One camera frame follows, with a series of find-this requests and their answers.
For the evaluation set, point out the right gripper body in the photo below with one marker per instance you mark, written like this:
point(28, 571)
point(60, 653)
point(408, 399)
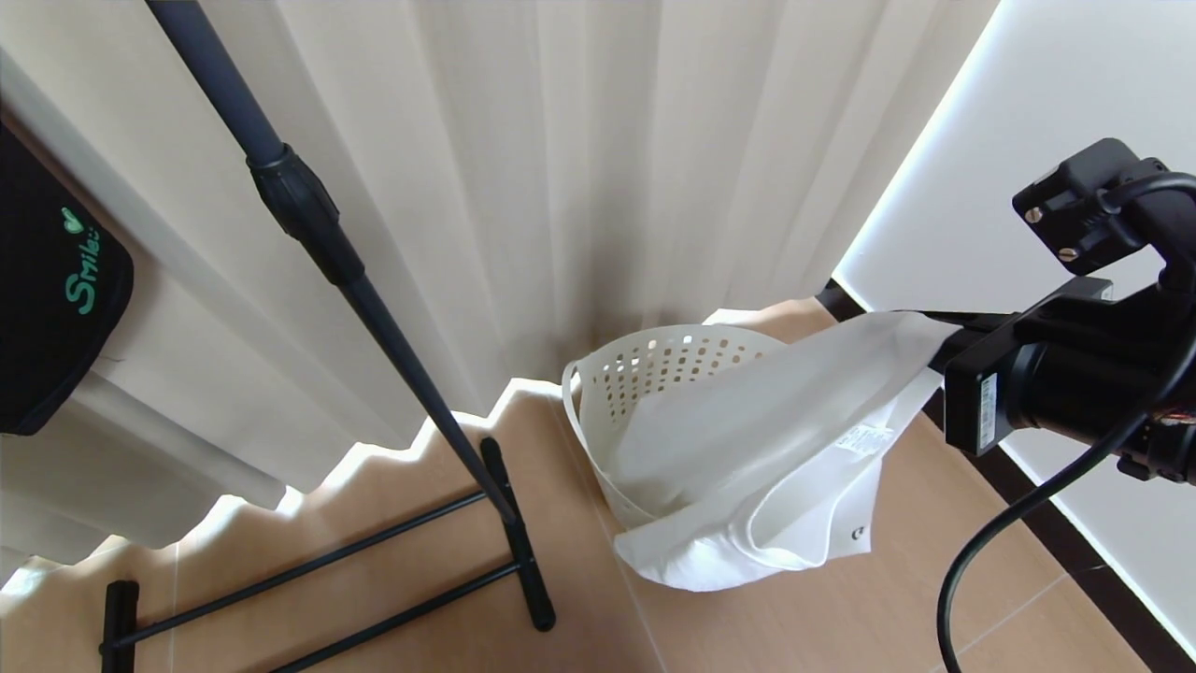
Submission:
point(1056, 374)

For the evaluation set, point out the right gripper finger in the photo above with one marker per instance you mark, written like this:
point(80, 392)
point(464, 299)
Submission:
point(976, 322)

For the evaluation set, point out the white printed garment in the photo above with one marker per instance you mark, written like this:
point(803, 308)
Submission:
point(747, 421)

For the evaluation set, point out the black shorts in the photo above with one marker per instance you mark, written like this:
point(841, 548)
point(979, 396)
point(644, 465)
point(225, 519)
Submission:
point(47, 355)

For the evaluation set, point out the white laundry basket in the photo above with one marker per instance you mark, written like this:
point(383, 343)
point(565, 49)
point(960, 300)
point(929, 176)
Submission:
point(654, 360)

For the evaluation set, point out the black clothes rack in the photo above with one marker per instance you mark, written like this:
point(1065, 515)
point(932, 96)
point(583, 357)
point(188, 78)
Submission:
point(299, 206)

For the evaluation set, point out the beige curtain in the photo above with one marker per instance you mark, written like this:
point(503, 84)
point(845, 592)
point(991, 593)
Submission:
point(561, 140)

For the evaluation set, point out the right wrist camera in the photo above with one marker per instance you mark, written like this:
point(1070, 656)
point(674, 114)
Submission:
point(1074, 201)

